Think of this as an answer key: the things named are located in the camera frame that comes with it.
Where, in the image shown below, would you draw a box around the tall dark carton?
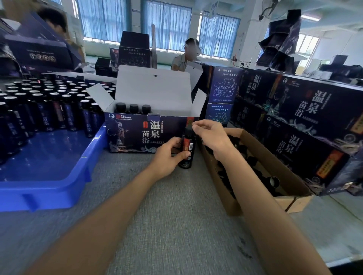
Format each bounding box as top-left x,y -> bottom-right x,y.
117,31 -> 151,69

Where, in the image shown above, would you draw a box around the open dark printed carton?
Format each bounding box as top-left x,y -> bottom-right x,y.
86,65 -> 208,155

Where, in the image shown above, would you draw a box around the person's left forearm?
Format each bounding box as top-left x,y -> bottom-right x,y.
23,167 -> 168,275

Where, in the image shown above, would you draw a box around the person's right forearm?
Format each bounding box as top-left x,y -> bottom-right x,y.
213,147 -> 333,275

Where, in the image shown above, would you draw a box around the dark carton with open flaps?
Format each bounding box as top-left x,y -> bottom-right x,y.
0,11 -> 83,75

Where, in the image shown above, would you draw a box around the group of dark bottles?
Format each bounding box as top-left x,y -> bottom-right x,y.
0,76 -> 117,165

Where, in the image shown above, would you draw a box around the black bags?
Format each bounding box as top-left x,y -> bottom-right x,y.
318,55 -> 363,83

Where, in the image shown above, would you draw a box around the brown cardboard box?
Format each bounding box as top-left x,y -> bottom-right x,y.
198,128 -> 315,217

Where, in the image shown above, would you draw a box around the stack of open dark cartons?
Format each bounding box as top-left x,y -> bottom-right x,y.
256,9 -> 303,75

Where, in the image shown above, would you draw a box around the person's right hand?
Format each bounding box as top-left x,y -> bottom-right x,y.
191,119 -> 237,161

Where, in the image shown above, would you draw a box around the dark bottle with red label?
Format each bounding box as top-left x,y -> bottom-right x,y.
178,117 -> 198,170

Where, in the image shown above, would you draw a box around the pile of black caps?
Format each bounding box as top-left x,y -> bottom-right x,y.
204,135 -> 287,199

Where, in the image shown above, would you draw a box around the person's left hand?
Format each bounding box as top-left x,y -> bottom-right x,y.
149,137 -> 191,181

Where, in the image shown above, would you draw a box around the blue window curtain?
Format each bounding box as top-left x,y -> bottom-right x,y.
198,12 -> 241,59
76,0 -> 129,43
144,0 -> 192,52

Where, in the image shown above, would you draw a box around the blue plastic tray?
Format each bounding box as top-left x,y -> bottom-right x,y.
0,122 -> 109,213

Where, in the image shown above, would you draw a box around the closed dark printed carton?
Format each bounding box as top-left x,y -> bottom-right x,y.
204,98 -> 270,137
268,74 -> 363,155
208,66 -> 285,114
262,115 -> 353,196

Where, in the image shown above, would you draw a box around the small black box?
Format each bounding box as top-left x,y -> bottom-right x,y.
95,57 -> 112,77

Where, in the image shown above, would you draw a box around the wall fan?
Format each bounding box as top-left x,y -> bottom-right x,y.
259,0 -> 294,22

